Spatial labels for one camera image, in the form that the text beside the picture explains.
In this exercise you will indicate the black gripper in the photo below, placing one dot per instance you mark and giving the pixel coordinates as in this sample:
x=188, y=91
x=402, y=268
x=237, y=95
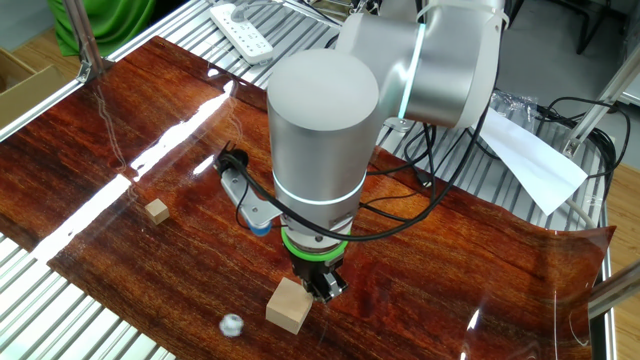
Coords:
x=315, y=269

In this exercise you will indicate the miniature soccer ball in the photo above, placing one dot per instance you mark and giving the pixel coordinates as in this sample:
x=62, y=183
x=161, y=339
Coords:
x=231, y=325

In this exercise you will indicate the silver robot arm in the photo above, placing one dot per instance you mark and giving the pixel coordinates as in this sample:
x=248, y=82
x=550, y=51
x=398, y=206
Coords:
x=325, y=125

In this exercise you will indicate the large wooden block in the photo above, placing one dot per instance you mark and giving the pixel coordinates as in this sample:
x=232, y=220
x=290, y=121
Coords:
x=287, y=307

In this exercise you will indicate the small wooden cube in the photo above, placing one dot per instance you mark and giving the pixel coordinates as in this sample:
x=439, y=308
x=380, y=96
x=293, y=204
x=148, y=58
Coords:
x=157, y=211

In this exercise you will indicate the glossy wood-grain mat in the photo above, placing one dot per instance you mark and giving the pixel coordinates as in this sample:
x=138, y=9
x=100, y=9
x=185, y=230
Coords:
x=150, y=150

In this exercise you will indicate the white paper sheet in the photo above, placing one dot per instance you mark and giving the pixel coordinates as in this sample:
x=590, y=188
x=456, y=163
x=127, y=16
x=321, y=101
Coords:
x=535, y=160

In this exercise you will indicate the clear plastic bag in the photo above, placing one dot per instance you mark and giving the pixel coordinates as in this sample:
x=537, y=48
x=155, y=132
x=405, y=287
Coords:
x=520, y=107

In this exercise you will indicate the white power strip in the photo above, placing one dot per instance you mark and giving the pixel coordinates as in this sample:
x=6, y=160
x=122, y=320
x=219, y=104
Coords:
x=242, y=32

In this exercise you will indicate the green cloth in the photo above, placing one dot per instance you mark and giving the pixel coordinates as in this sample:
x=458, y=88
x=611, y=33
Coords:
x=115, y=25

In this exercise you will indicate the cardboard box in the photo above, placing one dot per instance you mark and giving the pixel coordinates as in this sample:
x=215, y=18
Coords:
x=30, y=92

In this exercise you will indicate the black chair legs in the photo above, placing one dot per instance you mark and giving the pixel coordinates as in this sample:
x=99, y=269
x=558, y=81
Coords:
x=595, y=30

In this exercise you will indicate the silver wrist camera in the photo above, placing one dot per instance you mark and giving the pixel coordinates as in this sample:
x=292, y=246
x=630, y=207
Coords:
x=250, y=205

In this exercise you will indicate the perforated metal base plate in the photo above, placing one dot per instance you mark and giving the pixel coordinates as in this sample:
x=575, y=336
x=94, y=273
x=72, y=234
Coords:
x=400, y=124

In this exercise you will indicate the aluminium frame bar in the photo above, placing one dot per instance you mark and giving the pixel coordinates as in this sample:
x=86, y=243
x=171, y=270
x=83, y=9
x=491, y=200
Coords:
x=617, y=290

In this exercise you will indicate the aluminium frame post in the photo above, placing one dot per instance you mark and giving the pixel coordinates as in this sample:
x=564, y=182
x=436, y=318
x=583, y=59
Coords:
x=600, y=105
x=84, y=40

